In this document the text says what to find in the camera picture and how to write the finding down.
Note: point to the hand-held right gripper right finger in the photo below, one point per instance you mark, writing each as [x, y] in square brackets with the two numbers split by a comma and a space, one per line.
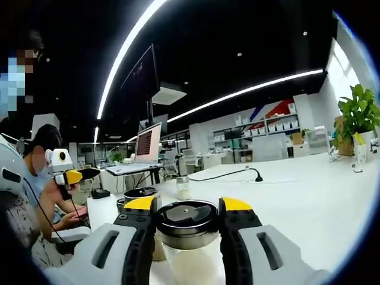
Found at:
[285, 252]

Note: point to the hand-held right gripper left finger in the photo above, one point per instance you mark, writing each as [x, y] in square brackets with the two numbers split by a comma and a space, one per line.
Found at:
[89, 255]

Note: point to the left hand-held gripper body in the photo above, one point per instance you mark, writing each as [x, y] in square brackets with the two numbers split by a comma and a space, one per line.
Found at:
[60, 157]

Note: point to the brown seasoning glass bottle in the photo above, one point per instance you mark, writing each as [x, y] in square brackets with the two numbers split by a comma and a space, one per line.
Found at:
[139, 193]

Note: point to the beige seasoning glass bottle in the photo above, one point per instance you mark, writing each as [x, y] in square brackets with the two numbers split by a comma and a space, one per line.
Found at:
[183, 193]

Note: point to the person's left hand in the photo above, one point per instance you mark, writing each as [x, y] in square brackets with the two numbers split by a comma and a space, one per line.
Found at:
[53, 191]

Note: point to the black computer mouse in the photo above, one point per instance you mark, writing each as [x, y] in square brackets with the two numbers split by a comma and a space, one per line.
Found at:
[101, 194]

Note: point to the short ceiling light strip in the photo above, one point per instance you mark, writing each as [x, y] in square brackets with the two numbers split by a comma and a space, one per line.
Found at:
[96, 135]

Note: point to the small green plant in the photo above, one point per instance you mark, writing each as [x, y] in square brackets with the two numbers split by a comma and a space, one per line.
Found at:
[116, 157]

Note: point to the white neck-worn device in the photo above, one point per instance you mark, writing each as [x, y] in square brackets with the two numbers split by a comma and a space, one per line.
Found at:
[10, 166]

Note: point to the white tilted side desk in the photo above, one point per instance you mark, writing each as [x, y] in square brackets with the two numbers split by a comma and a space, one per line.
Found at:
[130, 169]

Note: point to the monitor with pink screen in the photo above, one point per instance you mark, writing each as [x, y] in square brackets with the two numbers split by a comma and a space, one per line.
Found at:
[148, 144]

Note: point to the white partition board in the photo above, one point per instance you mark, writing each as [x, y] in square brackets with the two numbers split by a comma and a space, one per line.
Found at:
[270, 147]

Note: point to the small black white plug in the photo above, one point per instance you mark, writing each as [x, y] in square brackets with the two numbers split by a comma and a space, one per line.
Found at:
[357, 169]

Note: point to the long curved ceiling light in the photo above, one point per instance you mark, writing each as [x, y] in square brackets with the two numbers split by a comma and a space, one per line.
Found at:
[118, 62]

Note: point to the brown cardboard box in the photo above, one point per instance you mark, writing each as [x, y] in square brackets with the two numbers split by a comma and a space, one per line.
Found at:
[297, 139]

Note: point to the hanging dark display screen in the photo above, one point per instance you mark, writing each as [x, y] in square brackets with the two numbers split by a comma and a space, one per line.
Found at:
[142, 77]

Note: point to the person's head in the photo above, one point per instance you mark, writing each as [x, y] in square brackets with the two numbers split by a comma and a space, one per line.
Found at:
[34, 40]

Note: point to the brown paper bag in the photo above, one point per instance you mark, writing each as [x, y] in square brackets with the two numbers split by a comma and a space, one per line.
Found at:
[344, 145]

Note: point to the shelf of white boxes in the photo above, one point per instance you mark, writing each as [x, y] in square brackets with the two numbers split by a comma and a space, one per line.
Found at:
[267, 127]

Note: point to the white ceiling air conditioner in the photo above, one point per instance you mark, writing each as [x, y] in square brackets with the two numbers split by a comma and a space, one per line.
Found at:
[170, 93]

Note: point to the white cup with yellow tag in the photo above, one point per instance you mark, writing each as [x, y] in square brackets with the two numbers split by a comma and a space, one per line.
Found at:
[361, 150]

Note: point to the green potted plant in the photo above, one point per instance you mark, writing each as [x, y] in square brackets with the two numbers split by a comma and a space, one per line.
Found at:
[360, 112]

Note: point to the straight ceiling light strip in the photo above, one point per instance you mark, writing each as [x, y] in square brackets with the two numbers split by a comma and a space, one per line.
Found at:
[246, 89]

